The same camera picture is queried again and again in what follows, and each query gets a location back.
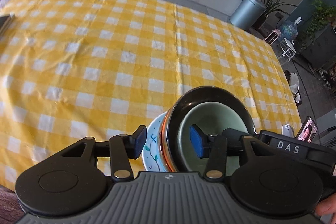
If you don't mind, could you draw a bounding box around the green ceramic bowl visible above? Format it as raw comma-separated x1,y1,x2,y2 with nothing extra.
177,101,249,172

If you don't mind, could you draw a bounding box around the person's hand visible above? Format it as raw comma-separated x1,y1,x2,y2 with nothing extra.
315,193,336,216

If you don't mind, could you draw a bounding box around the white Fruity painted plate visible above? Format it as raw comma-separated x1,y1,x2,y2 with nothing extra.
142,112,168,172

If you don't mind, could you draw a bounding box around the tall potted leaf plant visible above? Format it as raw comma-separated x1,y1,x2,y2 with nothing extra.
252,0,297,30

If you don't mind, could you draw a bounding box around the orange steel bowl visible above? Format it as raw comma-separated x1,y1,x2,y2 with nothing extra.
158,86,256,173

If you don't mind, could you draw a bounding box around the pink small heater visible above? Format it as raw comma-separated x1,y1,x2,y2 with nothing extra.
264,28,281,45

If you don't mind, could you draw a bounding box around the smartphone on stand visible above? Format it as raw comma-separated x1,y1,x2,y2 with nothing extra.
295,116,318,143

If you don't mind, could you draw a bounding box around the hanging vine plant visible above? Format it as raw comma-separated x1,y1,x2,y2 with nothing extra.
299,0,335,48

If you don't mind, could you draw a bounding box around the grey metal trash bin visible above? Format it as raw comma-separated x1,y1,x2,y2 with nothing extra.
229,0,266,31

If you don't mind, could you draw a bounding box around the yellow checkered tablecloth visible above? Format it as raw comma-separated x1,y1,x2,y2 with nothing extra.
1,0,301,189

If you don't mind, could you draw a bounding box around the white round stand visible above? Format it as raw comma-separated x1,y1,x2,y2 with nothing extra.
277,38,296,65

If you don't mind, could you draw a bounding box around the water bottle with pump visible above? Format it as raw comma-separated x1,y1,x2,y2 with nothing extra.
279,16,302,42

